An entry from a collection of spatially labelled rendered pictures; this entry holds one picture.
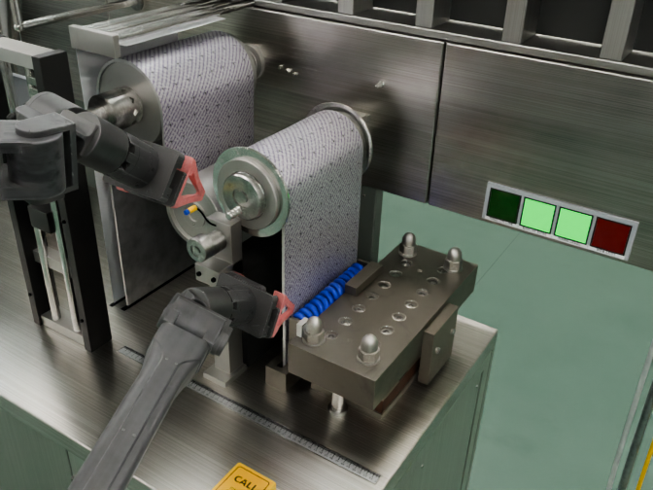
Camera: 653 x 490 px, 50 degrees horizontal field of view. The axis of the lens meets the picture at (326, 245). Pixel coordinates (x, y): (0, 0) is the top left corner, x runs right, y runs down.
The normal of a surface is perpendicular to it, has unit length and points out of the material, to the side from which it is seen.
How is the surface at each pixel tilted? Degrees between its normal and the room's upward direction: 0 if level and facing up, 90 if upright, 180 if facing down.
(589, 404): 0
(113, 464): 25
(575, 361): 0
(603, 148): 90
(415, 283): 0
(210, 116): 92
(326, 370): 90
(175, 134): 92
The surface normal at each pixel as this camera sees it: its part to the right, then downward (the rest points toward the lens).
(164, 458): 0.03, -0.86
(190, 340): 0.43, -0.70
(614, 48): -0.54, 0.41
